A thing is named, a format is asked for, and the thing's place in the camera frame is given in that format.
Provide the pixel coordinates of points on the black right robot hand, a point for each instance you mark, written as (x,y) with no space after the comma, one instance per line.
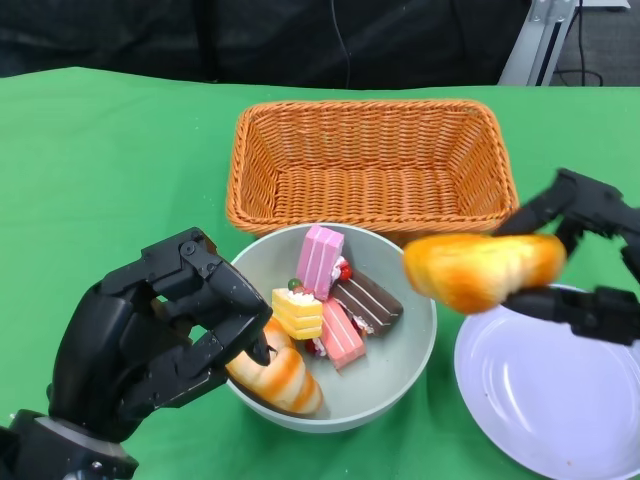
(590,200)

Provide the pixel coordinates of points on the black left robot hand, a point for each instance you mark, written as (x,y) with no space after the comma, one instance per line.
(100,355)

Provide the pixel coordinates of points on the orange striped bread roll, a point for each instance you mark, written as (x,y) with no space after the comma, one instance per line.
(480,270)
(285,380)

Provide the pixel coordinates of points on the pale grey round bowl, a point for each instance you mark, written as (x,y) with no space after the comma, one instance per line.
(390,380)

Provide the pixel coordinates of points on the yellow layer cake slice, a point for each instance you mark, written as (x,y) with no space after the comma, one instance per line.
(297,312)

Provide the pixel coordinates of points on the white round plate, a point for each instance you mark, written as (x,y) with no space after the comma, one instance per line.
(550,400)

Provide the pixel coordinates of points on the orange wicker basket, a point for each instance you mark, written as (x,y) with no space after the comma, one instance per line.
(370,150)

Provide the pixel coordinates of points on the pink cake slice with blueberry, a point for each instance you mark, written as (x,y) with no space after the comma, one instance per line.
(317,260)

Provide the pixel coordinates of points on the salmon pink layer cake slice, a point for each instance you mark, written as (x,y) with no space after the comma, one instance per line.
(342,337)

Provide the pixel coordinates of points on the chocolate layer cake slice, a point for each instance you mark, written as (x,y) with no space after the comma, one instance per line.
(367,302)

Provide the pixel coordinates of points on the green tablecloth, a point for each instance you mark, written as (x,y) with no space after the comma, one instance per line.
(100,175)

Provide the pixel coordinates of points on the black cloth backdrop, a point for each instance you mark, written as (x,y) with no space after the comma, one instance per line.
(200,40)

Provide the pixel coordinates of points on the silver metal frame stand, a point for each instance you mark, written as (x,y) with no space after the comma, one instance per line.
(540,40)

